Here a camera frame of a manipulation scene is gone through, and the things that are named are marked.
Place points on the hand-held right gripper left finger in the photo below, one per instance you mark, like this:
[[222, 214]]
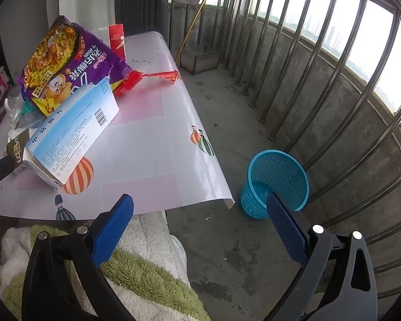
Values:
[[115, 227]]

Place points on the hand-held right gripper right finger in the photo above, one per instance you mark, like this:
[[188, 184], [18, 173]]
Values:
[[285, 227]]

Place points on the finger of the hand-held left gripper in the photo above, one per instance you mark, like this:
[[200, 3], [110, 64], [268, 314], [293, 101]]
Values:
[[0, 170]]

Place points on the blue plastic wastebasket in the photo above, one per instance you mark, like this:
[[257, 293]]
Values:
[[280, 170]]

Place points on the white blue medicine box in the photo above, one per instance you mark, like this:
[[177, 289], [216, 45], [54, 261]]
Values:
[[70, 130]]

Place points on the purple instant noodle packet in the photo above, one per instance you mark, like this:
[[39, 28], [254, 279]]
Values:
[[87, 63]]

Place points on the red snack wrapper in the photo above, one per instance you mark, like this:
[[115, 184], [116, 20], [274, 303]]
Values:
[[130, 80]]

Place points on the dark olive carton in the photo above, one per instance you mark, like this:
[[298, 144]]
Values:
[[18, 145]]

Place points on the fluffy white green robe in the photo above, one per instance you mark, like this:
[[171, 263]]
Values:
[[153, 274]]

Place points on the teal patterned wrapper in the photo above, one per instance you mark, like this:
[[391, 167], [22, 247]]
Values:
[[30, 113]]

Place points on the crumpled white plastic wrapper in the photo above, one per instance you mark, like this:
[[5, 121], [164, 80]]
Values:
[[13, 107]]

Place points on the white shoe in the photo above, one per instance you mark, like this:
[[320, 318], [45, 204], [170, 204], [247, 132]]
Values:
[[179, 254]]

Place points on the pink white printed tablecloth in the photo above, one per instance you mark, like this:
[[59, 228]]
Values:
[[147, 147]]

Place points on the metal balcony railing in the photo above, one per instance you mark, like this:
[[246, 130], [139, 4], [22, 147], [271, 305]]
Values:
[[273, 135]]

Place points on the small red carton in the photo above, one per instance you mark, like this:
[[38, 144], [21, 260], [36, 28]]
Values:
[[117, 43]]

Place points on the white curtain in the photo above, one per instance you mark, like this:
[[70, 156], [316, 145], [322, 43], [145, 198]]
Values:
[[83, 0]]

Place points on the dark green cabinet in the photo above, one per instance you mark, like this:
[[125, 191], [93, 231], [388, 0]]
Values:
[[140, 10]]

